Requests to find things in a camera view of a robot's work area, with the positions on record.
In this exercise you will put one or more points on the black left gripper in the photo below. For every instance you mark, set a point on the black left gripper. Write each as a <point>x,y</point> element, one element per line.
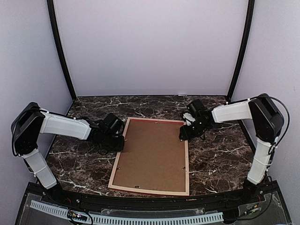
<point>120,147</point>

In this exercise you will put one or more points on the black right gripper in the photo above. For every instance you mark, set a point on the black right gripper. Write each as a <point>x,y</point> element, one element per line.
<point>186,133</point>

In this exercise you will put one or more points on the brown cardboard backing board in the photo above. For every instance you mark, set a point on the brown cardboard backing board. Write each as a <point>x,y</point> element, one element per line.
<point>152,154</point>

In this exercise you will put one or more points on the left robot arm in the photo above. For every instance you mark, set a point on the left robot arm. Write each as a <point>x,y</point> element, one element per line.
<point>34,122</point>

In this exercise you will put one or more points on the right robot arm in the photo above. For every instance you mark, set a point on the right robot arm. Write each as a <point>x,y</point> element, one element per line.
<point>267,119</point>

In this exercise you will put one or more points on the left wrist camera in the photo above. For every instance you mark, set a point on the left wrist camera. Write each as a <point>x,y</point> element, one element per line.
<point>113,124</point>

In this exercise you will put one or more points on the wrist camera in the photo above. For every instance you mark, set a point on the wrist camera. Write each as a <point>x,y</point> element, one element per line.
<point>113,124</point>
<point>194,110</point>

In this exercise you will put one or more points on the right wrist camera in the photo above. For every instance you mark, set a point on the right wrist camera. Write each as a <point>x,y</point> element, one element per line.
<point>194,110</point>

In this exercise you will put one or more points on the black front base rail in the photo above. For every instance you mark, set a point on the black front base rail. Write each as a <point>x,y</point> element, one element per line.
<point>222,201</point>

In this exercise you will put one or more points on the white slotted cable duct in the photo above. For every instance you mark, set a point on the white slotted cable duct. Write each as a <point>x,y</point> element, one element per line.
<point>126,217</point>

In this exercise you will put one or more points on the black right enclosure post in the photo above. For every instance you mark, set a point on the black right enclosure post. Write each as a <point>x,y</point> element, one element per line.
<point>242,50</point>

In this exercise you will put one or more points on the black enclosure post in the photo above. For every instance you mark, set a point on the black enclosure post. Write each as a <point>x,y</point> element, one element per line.
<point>242,50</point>
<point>59,48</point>

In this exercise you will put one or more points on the black left enclosure post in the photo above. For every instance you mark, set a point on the black left enclosure post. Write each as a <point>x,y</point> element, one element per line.
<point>59,48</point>

